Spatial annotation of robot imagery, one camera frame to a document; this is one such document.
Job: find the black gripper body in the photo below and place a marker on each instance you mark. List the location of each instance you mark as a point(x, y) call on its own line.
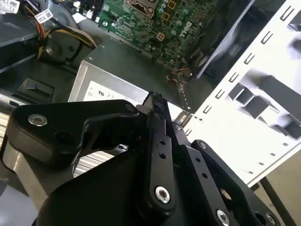
point(98, 200)

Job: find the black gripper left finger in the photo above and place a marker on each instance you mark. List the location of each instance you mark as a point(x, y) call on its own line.
point(98, 110)

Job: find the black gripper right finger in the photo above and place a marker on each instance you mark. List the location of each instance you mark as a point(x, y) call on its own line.
point(200, 167)

